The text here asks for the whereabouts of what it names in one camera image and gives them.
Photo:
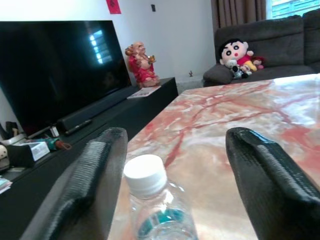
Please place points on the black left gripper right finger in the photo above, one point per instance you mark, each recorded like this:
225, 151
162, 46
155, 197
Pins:
272, 180

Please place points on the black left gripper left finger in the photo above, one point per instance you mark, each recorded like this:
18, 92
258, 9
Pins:
82, 180

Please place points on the black tv cabinet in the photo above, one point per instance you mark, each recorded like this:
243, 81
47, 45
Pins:
82, 140

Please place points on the black remote control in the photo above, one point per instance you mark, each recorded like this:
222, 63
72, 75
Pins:
78, 127

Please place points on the white label box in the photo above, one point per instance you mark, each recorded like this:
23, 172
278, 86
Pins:
38, 149

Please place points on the marble pattern coffee table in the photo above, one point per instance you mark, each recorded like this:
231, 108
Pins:
225, 155

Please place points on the black soundbar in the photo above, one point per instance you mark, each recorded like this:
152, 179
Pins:
95, 110

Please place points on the clear plastic bottle white cap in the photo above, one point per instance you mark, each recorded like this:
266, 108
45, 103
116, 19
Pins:
155, 200

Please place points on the white printed booklet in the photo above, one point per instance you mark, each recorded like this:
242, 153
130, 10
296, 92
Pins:
143, 92

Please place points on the black flat screen television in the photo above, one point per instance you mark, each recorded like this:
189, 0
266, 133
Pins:
57, 72

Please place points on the small black white plush toy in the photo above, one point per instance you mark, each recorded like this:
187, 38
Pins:
237, 71

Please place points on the small red haired doll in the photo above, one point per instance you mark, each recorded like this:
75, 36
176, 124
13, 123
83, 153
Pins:
258, 62

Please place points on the red laughing buddha statue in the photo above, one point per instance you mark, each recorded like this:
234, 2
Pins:
142, 66

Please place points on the black haired boy plush doll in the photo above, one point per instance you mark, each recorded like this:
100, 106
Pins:
236, 56

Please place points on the dark grey fabric sofa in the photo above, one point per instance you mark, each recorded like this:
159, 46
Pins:
270, 47

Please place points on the small brown floor figurine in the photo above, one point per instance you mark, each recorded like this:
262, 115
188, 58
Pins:
191, 73

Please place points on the brown curtain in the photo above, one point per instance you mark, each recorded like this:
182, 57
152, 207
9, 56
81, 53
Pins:
237, 12

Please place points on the window with blinds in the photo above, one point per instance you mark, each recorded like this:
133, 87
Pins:
292, 8

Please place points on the red paper wall decoration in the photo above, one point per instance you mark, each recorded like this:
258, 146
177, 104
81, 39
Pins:
113, 5

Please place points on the black wall switch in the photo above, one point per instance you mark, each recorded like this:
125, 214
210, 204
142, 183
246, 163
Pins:
153, 7

